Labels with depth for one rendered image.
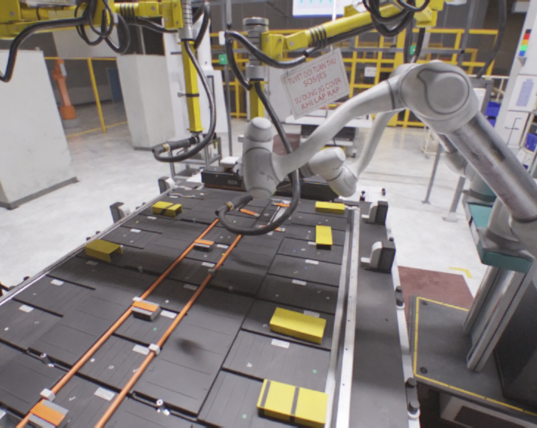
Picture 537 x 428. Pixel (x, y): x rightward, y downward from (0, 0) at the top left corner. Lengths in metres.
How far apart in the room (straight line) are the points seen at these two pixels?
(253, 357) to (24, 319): 0.78
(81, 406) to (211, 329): 0.37
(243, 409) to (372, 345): 0.52
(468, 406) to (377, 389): 0.95
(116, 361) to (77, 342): 0.15
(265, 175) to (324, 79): 0.76
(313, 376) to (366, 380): 0.24
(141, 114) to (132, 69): 0.95
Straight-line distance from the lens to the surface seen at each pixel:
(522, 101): 4.91
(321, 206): 1.64
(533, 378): 1.88
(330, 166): 1.33
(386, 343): 1.15
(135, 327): 1.04
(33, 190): 5.59
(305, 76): 1.51
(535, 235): 1.12
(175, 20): 1.80
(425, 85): 0.82
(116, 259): 1.39
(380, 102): 1.01
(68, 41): 1.98
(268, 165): 0.93
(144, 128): 7.42
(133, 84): 7.39
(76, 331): 1.10
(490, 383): 1.99
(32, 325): 1.22
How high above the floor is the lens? 1.72
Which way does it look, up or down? 27 degrees down
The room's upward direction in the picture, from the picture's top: straight up
